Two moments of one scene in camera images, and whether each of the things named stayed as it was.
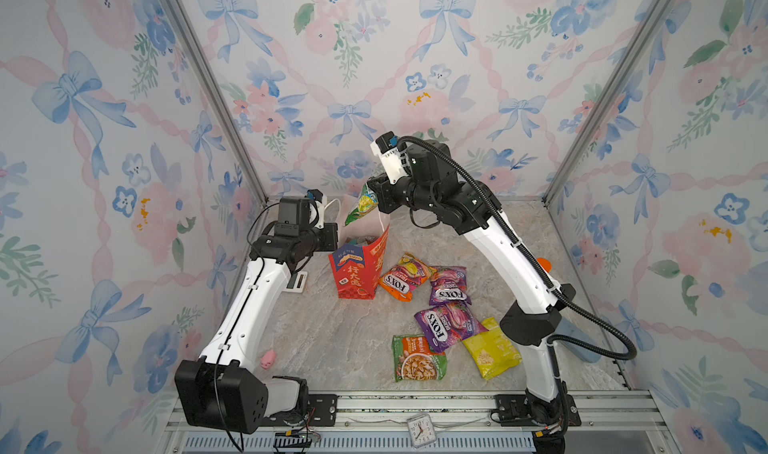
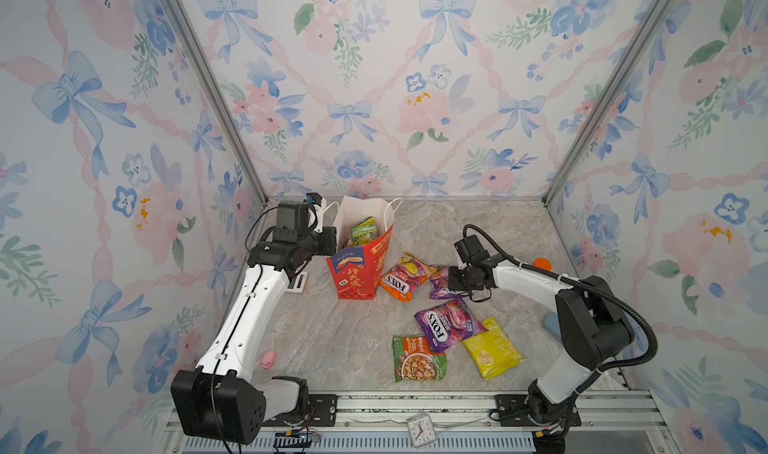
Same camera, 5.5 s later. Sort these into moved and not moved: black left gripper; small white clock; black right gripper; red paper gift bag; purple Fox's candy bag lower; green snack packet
Moved: green snack packet; black right gripper
Not moved: small white clock; purple Fox's candy bag lower; black left gripper; red paper gift bag
